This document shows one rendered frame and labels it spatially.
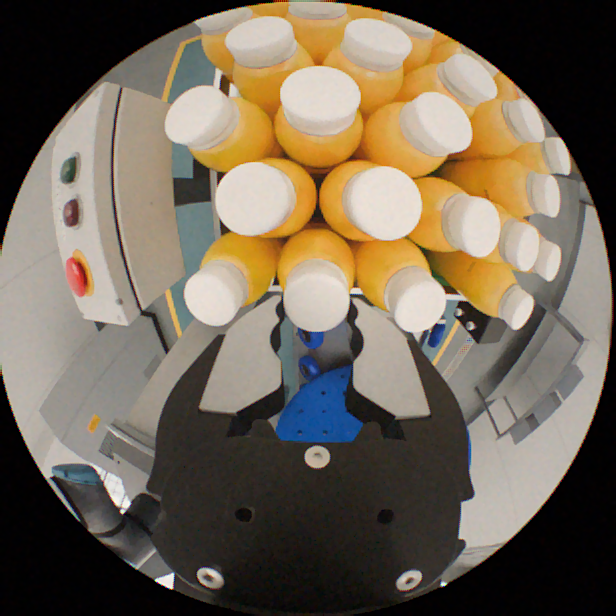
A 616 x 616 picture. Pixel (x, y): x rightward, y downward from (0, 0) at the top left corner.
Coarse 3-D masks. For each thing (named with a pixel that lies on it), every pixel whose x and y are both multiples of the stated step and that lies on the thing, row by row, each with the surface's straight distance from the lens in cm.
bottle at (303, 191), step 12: (276, 168) 12; (288, 168) 13; (300, 168) 15; (288, 180) 12; (300, 180) 13; (312, 180) 16; (300, 192) 13; (312, 192) 14; (300, 204) 13; (312, 204) 14; (288, 216) 12; (300, 216) 13; (276, 228) 13; (288, 228) 13; (300, 228) 15
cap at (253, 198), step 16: (224, 176) 11; (240, 176) 11; (256, 176) 10; (272, 176) 10; (224, 192) 11; (240, 192) 10; (256, 192) 10; (272, 192) 10; (288, 192) 10; (224, 208) 11; (240, 208) 10; (256, 208) 10; (272, 208) 10; (288, 208) 11; (240, 224) 11; (256, 224) 10; (272, 224) 10
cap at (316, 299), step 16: (304, 272) 11; (320, 272) 11; (336, 272) 12; (288, 288) 11; (304, 288) 11; (320, 288) 11; (336, 288) 11; (288, 304) 11; (304, 304) 11; (320, 304) 11; (336, 304) 11; (304, 320) 12; (320, 320) 12; (336, 320) 12
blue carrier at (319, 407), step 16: (336, 368) 32; (320, 384) 30; (336, 384) 30; (304, 400) 28; (320, 400) 28; (336, 400) 29; (288, 416) 27; (304, 416) 27; (320, 416) 27; (336, 416) 27; (352, 416) 28; (288, 432) 26; (304, 432) 26; (320, 432) 26; (336, 432) 26; (352, 432) 27
